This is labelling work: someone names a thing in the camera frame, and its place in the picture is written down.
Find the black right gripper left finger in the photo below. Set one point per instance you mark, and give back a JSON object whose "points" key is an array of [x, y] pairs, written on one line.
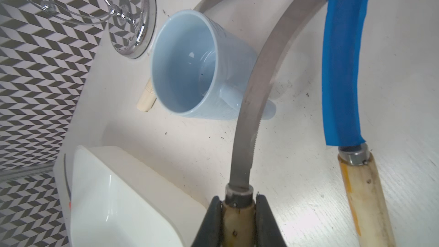
{"points": [[210, 231]]}

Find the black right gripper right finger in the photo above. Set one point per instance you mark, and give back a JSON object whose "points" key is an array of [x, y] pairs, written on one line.
{"points": [[268, 233]]}

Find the white plastic storage box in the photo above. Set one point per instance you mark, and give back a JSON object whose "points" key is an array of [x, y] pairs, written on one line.
{"points": [[112, 199]]}

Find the light blue mug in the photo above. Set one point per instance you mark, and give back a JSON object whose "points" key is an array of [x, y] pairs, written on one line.
{"points": [[199, 69]]}

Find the blue blade sickle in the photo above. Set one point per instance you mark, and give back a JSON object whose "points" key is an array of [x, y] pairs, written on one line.
{"points": [[340, 70]]}

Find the aluminium corner post left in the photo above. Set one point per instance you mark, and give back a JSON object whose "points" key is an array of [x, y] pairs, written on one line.
{"points": [[11, 175]]}

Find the chrome wire stand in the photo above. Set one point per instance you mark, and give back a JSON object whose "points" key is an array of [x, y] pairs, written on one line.
{"points": [[131, 22]]}

